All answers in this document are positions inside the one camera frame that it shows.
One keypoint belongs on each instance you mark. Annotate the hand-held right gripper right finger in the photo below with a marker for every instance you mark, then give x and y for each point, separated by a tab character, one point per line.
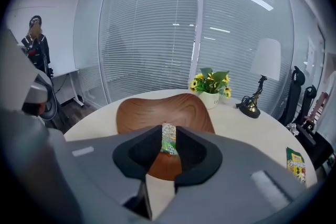
236	165

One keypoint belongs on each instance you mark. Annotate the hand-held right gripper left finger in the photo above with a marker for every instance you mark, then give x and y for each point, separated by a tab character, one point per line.
105	162

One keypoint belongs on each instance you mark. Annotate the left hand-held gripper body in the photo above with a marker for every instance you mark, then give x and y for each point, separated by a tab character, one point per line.
15	73

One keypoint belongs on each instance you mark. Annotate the green snack packet with sweets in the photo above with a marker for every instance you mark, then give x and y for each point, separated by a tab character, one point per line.
296	165

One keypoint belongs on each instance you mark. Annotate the green patterned snack packet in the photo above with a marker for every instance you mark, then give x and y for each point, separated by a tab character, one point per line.
169	139

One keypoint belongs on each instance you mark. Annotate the brown wooden container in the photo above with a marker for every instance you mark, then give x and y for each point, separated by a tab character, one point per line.
157	110

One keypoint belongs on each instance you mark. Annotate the white round table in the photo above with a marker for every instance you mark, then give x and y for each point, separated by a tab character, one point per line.
249	133

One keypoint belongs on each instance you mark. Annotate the white desk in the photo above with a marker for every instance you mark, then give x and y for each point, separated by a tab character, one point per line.
67	72

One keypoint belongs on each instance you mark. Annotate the crumpled silver foil item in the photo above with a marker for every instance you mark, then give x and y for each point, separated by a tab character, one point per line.
292	128

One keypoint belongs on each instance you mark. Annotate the sunflower plant in white pot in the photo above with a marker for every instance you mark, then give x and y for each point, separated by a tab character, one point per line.
210	101

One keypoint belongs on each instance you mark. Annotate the tall black office chair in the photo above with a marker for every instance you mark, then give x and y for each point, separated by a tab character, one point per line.
294	97

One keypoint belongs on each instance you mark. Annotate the short black office chair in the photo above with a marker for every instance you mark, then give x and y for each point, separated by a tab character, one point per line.
309	102

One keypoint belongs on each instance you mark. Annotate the table lamp with white shade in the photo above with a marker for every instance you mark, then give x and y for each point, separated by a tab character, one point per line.
266	60

